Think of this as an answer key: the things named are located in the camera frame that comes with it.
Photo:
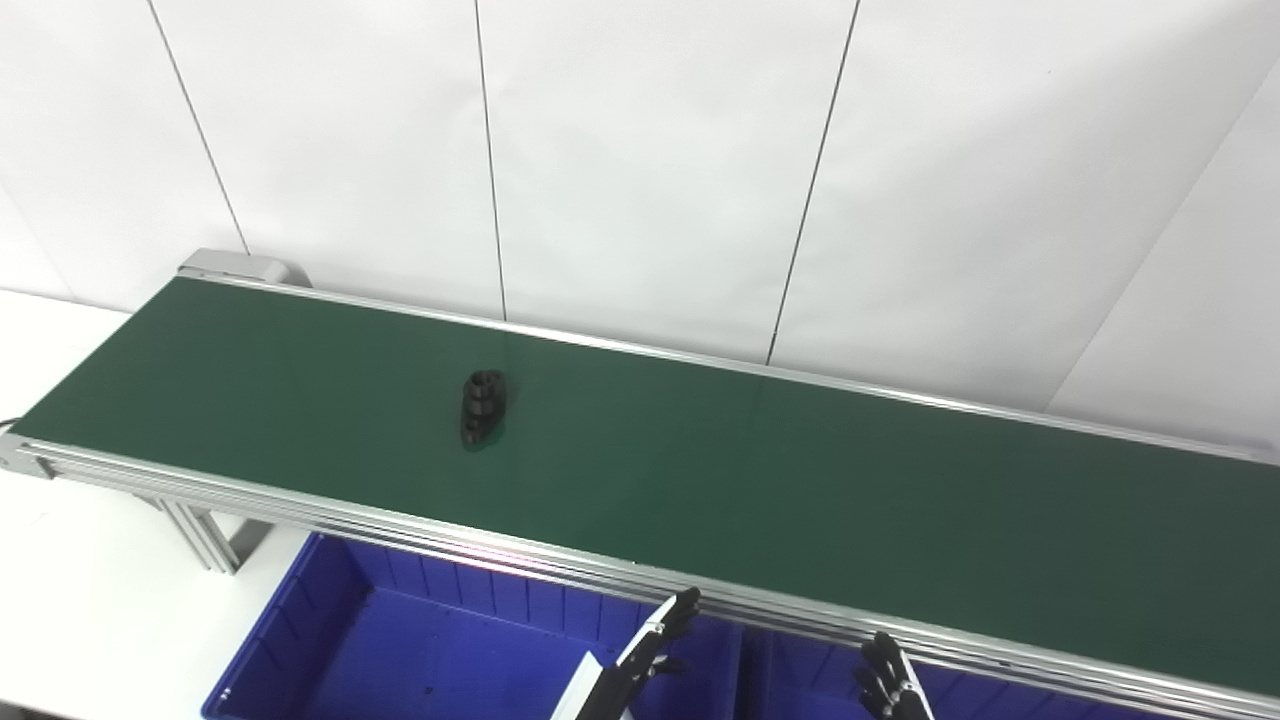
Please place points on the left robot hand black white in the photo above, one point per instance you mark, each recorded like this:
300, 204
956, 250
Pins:
625, 680

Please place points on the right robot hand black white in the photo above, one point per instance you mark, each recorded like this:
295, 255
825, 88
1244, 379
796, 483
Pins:
895, 690

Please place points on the aluminium conveyor support leg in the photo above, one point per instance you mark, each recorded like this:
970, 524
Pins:
210, 535

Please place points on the green conveyor belt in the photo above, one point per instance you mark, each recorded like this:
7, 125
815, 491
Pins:
800, 500
400, 525

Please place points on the blue plastic bin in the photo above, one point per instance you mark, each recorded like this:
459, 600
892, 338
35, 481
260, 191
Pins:
400, 650
800, 680

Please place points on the grey conveyor end housing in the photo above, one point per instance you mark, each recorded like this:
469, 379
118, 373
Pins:
240, 266

